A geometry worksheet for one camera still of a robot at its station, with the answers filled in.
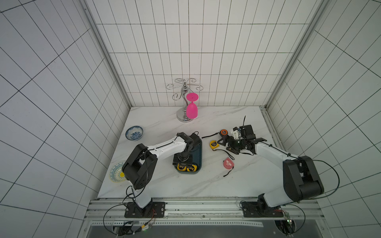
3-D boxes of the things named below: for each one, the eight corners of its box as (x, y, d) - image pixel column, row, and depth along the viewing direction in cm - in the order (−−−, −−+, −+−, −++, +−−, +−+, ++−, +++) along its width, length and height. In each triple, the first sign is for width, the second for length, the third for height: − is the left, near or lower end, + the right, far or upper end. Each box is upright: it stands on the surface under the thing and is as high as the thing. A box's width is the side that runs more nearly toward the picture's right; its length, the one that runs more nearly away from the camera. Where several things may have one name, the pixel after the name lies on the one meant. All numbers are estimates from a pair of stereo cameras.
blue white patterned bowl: (126, 140, 100) (124, 137, 97) (130, 129, 107) (128, 125, 104) (142, 140, 100) (140, 137, 97) (145, 129, 107) (144, 125, 104)
